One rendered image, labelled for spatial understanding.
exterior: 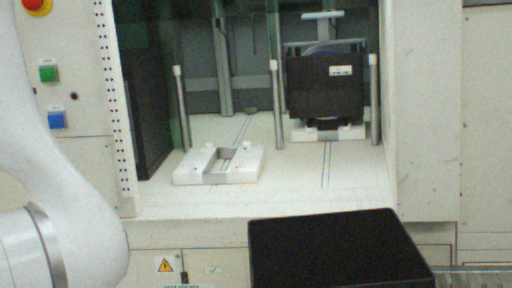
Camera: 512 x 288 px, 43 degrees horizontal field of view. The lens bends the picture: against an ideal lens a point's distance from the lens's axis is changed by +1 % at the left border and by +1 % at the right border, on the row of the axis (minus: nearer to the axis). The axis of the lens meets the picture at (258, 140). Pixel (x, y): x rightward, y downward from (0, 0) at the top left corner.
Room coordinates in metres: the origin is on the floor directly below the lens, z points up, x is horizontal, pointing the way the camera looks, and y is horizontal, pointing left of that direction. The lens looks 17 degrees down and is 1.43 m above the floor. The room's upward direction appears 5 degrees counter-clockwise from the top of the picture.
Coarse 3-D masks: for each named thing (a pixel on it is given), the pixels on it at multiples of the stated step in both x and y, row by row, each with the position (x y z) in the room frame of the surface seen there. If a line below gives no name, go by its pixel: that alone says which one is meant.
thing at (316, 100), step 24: (288, 48) 1.94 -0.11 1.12; (360, 48) 1.83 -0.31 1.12; (288, 72) 1.79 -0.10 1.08; (312, 72) 1.78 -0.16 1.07; (336, 72) 1.77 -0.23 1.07; (360, 72) 1.76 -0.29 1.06; (288, 96) 1.79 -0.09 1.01; (312, 96) 1.78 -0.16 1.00; (336, 96) 1.77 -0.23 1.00; (360, 96) 1.76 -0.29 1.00
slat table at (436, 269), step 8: (440, 272) 1.18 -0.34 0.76; (448, 272) 1.18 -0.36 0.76; (456, 272) 1.18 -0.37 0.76; (464, 272) 1.18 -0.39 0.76; (472, 272) 1.17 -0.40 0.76; (480, 272) 1.17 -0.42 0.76; (488, 272) 1.17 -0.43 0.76; (496, 272) 1.17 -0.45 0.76; (504, 272) 1.16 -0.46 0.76; (440, 280) 1.15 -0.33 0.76; (448, 280) 1.18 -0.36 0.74; (456, 280) 1.14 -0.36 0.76; (464, 280) 1.18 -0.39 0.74; (472, 280) 1.14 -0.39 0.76; (480, 280) 1.17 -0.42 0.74; (488, 280) 1.14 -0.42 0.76; (496, 280) 1.17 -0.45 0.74; (504, 280) 1.13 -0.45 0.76
